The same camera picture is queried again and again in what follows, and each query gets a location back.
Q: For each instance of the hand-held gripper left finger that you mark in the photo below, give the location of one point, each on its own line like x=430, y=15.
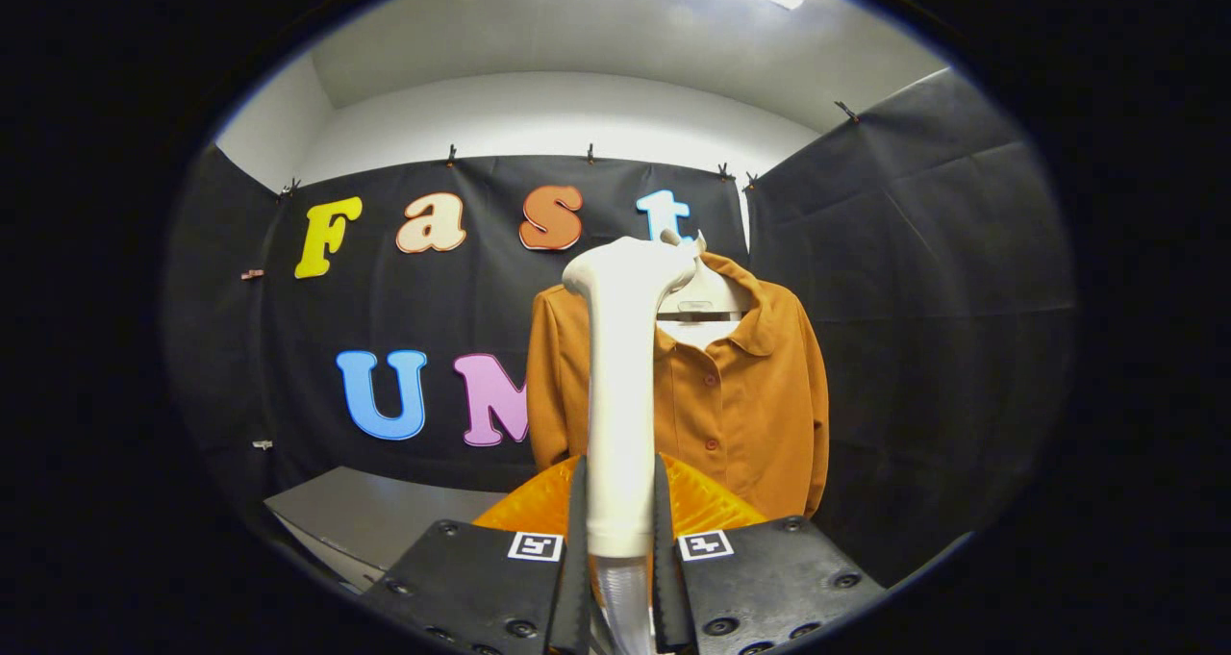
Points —
x=579, y=559

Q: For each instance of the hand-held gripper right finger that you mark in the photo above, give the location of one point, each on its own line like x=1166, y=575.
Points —
x=664, y=578

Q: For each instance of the white garment steamer head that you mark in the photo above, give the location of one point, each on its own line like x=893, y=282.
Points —
x=620, y=424

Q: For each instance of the orange button shirt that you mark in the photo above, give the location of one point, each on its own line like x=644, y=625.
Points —
x=750, y=415

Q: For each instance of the white clothes hanger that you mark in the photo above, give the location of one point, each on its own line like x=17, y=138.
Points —
x=707, y=294

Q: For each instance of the grey cabinet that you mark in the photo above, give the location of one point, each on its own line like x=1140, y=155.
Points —
x=385, y=516

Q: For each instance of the row of black cloth clips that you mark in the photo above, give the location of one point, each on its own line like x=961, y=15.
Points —
x=451, y=155

